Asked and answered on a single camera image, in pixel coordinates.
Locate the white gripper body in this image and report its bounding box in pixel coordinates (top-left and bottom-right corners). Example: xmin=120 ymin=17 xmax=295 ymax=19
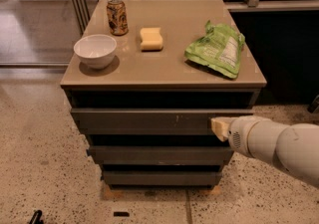
xmin=227 ymin=115 xmax=283 ymax=162

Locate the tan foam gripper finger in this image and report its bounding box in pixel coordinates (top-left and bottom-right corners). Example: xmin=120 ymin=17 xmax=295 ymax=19
xmin=210 ymin=116 xmax=235 ymax=141

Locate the grey top drawer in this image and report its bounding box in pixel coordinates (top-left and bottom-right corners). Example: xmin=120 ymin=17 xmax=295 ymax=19
xmin=71 ymin=108 xmax=253 ymax=135

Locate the grey drawer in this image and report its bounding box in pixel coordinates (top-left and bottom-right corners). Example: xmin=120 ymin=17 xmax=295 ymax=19
xmin=88 ymin=146 xmax=233 ymax=165
xmin=103 ymin=171 xmax=222 ymax=186
xmin=71 ymin=108 xmax=253 ymax=135

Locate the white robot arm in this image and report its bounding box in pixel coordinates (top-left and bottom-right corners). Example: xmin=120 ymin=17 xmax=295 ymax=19
xmin=210 ymin=115 xmax=319 ymax=188

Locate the grey drawer cabinet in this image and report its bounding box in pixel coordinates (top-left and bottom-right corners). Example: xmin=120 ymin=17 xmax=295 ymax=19
xmin=61 ymin=0 xmax=266 ymax=181

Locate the grey bottom drawer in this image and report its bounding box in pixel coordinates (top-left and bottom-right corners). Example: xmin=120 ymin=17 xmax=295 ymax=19
xmin=103 ymin=171 xmax=222 ymax=186

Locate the grey middle drawer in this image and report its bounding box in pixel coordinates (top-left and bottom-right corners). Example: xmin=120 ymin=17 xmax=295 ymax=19
xmin=88 ymin=146 xmax=233 ymax=165

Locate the green chip bag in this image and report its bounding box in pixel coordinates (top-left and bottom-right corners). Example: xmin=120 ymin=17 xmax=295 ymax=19
xmin=184 ymin=21 xmax=245 ymax=79

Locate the yellow sponge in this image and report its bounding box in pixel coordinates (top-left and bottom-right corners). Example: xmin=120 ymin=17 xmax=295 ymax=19
xmin=140 ymin=27 xmax=163 ymax=51

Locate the white ceramic bowl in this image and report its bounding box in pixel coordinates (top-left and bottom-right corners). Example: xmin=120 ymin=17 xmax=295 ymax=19
xmin=74 ymin=34 xmax=117 ymax=70

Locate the orange patterned soda can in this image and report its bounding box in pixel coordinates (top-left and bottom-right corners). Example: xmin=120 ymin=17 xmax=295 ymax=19
xmin=107 ymin=0 xmax=129 ymax=36

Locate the black object on floor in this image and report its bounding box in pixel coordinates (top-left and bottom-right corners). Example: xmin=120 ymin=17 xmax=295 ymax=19
xmin=29 ymin=210 xmax=44 ymax=224

